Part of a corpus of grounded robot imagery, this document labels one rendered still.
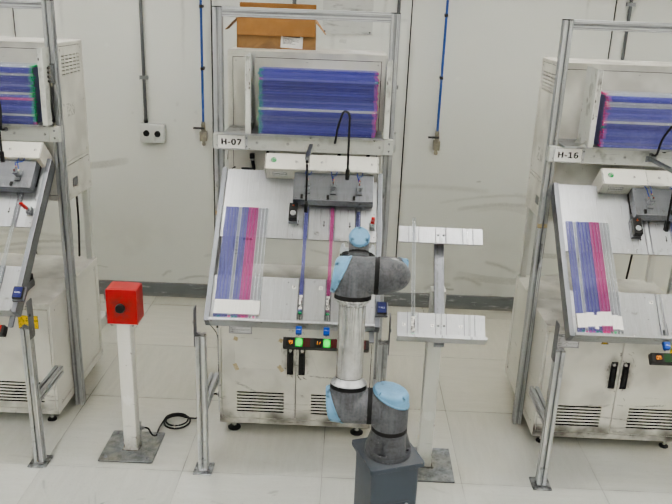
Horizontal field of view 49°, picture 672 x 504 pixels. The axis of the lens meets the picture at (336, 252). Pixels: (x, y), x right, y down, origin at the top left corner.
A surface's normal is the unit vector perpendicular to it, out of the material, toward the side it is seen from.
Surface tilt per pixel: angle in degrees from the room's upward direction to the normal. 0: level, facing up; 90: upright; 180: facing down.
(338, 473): 0
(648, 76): 90
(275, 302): 46
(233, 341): 90
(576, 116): 90
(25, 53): 90
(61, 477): 0
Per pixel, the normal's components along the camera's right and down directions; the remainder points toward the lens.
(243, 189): 0.00, -0.44
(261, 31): 0.03, 0.15
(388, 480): 0.31, 0.31
